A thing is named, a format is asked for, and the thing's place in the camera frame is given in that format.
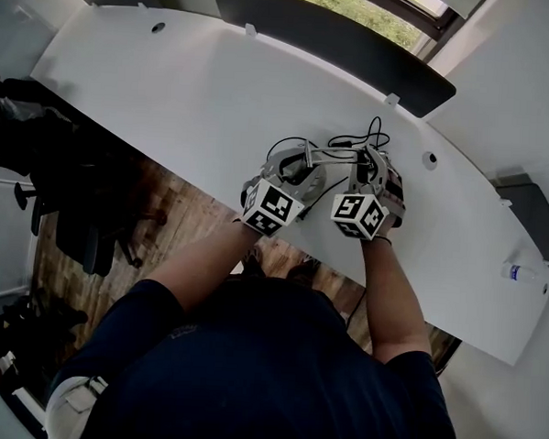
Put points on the window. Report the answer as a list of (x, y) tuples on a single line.
[(372, 12)]

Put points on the black bag pile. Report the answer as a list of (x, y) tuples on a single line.
[(18, 122)]

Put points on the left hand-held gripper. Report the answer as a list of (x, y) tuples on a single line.
[(273, 205)]

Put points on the person's beige trousers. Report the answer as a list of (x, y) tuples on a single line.
[(74, 410)]

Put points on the black office chair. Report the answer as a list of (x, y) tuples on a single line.
[(91, 204)]

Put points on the clear water bottle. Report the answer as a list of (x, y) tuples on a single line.
[(519, 273)]

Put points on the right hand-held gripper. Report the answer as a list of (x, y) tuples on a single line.
[(359, 214)]

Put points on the person's right hand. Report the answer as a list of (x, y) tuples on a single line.
[(396, 197)]

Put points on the black wristband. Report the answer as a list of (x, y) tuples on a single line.
[(383, 239)]

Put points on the person's left forearm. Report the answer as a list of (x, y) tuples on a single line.
[(203, 265)]

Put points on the black chair base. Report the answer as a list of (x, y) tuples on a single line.
[(20, 338)]

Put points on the person's right forearm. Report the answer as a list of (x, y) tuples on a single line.
[(394, 303)]

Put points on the long black desk partition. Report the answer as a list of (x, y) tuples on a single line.
[(357, 48)]

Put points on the person's navy shirt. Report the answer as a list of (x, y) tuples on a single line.
[(266, 379)]

